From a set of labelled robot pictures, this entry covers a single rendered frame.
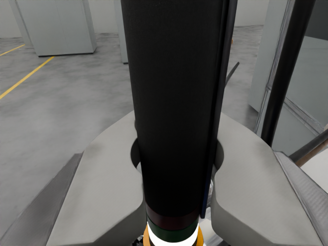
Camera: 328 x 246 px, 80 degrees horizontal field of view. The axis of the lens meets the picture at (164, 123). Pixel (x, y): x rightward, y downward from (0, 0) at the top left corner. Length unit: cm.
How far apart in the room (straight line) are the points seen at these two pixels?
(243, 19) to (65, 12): 997
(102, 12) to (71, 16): 512
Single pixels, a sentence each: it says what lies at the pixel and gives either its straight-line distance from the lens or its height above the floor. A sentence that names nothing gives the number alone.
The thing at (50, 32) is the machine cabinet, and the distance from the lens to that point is 766.
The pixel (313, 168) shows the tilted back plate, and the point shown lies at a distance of 55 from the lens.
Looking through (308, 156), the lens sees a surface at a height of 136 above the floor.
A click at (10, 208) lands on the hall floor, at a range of 234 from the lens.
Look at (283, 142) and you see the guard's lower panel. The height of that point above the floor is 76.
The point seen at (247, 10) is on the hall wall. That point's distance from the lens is 1406.
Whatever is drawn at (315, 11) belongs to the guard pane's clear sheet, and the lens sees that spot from 133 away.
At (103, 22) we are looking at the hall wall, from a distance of 1242.
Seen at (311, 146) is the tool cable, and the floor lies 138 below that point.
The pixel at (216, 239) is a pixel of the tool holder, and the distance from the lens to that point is 20.
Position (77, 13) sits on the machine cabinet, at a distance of 736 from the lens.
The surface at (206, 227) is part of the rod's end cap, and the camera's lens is 20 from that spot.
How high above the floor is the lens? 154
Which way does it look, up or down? 32 degrees down
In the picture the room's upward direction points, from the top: 2 degrees counter-clockwise
